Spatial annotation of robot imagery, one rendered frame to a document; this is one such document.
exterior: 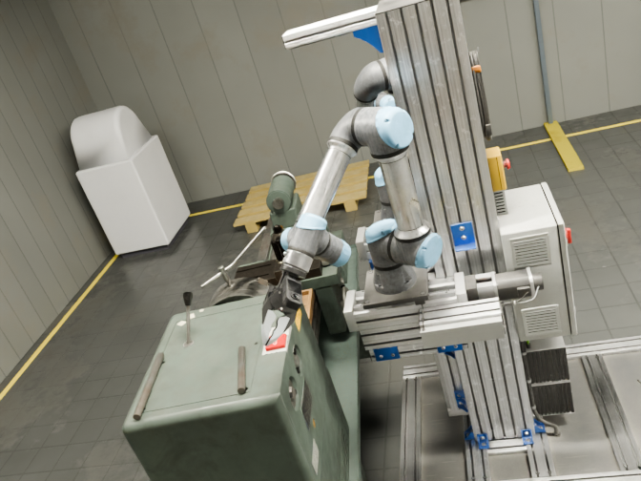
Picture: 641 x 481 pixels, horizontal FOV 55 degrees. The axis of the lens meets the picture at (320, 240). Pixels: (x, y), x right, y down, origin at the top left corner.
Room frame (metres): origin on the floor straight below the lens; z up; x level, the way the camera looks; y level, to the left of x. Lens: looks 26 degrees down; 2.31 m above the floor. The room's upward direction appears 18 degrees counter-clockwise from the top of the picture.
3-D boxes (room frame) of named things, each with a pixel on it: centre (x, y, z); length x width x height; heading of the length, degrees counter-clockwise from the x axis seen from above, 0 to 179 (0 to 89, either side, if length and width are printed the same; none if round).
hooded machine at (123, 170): (5.94, 1.58, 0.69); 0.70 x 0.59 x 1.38; 164
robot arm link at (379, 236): (1.85, -0.21, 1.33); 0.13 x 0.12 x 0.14; 37
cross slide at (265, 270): (2.61, 0.24, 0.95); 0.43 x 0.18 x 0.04; 79
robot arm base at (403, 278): (1.85, -0.20, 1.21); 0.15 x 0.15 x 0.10
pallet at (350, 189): (5.63, 0.01, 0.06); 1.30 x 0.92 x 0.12; 74
